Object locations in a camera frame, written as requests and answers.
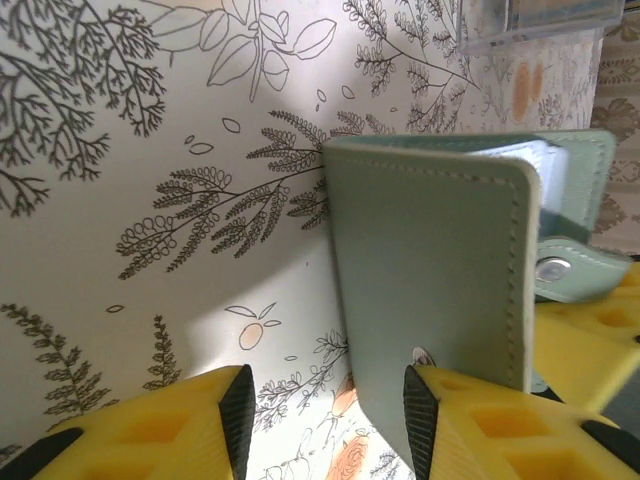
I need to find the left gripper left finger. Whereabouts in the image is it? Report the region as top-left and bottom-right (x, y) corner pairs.
(9, 364), (257, 480)

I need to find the clear acrylic card stand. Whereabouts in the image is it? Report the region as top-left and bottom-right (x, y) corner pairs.
(455, 0), (625, 56)

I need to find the floral patterned table cover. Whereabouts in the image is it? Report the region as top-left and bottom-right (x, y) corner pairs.
(0, 0), (606, 480)

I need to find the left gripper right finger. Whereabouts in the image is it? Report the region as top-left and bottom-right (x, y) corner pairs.
(402, 362), (640, 480)

